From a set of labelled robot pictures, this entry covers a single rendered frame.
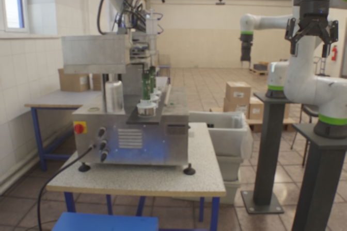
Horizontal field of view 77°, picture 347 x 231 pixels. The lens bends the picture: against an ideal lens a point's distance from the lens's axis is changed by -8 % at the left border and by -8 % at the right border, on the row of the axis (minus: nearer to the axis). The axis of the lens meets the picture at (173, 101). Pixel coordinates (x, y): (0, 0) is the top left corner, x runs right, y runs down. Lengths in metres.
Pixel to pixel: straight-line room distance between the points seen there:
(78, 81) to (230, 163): 1.82
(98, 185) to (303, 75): 0.97
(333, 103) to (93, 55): 1.00
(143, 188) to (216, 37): 10.66
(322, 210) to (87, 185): 1.10
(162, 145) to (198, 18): 10.52
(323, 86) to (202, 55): 10.37
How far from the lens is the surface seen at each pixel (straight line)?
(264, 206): 2.16
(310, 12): 0.71
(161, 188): 0.97
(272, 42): 12.09
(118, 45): 0.96
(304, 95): 1.13
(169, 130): 0.97
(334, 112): 1.15
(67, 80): 2.89
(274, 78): 1.75
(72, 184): 1.07
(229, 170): 1.94
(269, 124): 1.82
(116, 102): 0.99
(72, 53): 1.02
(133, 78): 1.28
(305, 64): 1.13
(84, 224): 1.10
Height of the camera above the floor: 1.32
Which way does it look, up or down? 15 degrees down
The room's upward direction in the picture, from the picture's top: straight up
